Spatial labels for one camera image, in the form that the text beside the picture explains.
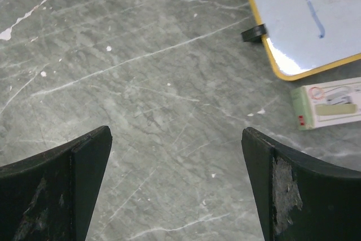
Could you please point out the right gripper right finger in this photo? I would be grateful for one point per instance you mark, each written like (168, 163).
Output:
(300, 197)

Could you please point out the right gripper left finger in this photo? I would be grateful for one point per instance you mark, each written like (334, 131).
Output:
(52, 195)

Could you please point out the small white green box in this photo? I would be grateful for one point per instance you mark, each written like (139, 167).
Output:
(327, 104)

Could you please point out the small whiteboard with writing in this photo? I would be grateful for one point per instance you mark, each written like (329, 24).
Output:
(305, 37)

